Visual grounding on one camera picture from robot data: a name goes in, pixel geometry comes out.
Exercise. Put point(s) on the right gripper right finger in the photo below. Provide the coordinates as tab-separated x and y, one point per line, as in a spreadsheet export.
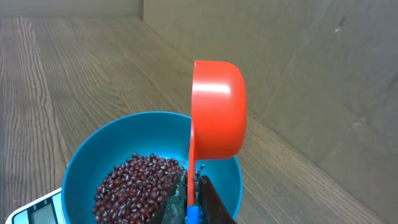
208	206

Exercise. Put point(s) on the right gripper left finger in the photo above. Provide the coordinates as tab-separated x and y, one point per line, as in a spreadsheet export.
173	209

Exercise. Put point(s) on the red measuring scoop blue handle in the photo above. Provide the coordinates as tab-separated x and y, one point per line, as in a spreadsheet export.
218	122

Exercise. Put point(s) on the red beans in bowl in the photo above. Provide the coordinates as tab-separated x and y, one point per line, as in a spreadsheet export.
134	190

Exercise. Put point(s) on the blue bowl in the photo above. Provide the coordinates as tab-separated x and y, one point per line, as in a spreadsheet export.
164	133

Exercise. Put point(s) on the white digital kitchen scale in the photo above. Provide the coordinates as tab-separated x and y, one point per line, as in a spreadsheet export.
46	210

